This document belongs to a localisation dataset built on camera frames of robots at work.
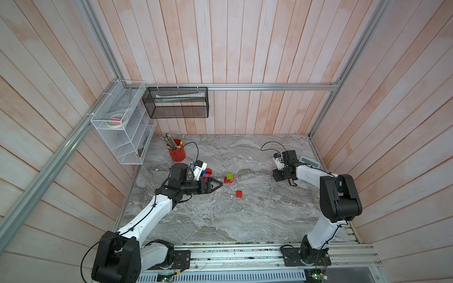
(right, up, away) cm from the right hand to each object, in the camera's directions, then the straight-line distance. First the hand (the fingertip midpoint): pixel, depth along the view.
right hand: (278, 172), depth 100 cm
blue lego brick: (-43, 0, -2) cm, 43 cm away
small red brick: (-24, -11, -8) cm, 27 cm away
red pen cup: (-59, +9, +7) cm, 60 cm away
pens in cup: (-62, +17, -2) cm, 65 cm away
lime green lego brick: (-28, -2, -6) cm, 29 cm away
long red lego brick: (-30, -5, -3) cm, 31 cm away
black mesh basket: (-60, +42, +4) cm, 73 cm away
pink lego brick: (-25, -3, -2) cm, 26 cm away
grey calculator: (+19, +6, +4) cm, 21 cm away
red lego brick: (-40, +1, 0) cm, 40 cm away
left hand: (-35, -4, -23) cm, 42 cm away
